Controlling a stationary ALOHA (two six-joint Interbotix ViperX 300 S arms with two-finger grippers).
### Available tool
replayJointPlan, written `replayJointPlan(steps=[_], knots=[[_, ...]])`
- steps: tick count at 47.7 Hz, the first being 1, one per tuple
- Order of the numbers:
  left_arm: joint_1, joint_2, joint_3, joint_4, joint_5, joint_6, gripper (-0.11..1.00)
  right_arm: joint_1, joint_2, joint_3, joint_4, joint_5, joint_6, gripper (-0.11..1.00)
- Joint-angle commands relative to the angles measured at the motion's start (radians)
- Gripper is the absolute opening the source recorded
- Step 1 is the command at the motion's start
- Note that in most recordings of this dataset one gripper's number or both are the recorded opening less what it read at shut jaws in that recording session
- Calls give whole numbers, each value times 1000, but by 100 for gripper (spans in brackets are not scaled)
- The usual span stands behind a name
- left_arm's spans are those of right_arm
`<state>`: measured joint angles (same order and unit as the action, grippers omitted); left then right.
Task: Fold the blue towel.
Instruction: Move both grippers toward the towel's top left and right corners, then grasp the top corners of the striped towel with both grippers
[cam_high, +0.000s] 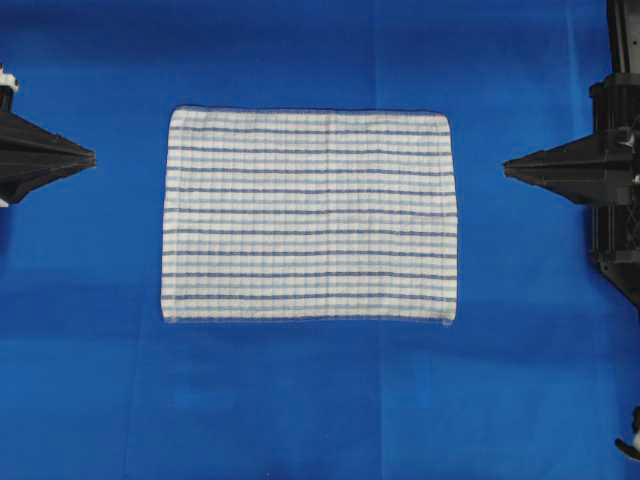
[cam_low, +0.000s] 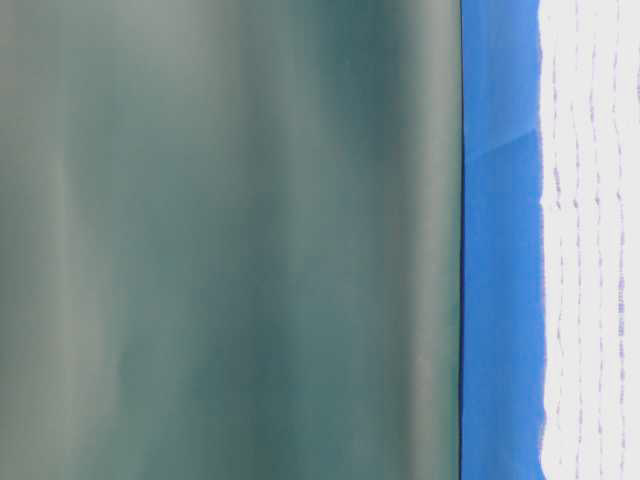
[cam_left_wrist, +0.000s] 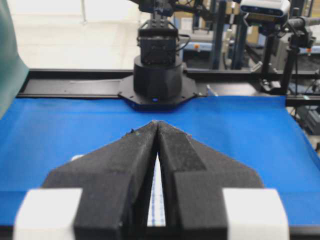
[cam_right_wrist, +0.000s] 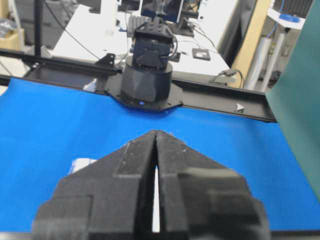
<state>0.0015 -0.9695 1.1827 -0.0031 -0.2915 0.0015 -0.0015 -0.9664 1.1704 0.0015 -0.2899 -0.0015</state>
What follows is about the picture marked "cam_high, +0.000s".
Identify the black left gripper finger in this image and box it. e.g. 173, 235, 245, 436
1, 112, 96, 162
1, 161, 96, 204

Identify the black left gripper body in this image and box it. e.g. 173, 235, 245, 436
0, 64, 19, 113

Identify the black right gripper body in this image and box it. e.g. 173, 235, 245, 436
589, 73, 639, 265

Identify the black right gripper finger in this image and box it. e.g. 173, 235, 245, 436
503, 134, 607, 170
504, 167, 608, 204

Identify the blue striped white towel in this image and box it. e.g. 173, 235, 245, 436
160, 106, 459, 324

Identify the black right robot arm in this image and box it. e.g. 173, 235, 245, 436
503, 1, 639, 273

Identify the blue table cloth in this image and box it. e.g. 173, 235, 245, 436
1, 1, 639, 479

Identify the black white bracket bottom right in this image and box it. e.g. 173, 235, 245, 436
614, 406, 640, 461

